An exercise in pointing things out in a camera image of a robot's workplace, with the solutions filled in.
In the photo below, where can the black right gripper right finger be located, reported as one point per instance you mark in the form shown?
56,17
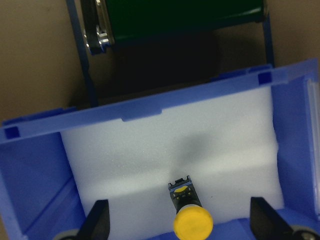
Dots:
267,224

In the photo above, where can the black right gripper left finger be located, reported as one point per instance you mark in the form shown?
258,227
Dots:
97,223

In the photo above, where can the yellow push button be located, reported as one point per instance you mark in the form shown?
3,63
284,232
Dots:
192,221

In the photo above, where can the blue bin near right arm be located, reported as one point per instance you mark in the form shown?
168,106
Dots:
39,198

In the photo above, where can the white foam pad right bin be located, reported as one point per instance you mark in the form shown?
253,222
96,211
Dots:
227,145

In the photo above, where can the green conveyor belt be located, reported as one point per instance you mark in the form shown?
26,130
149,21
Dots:
109,23

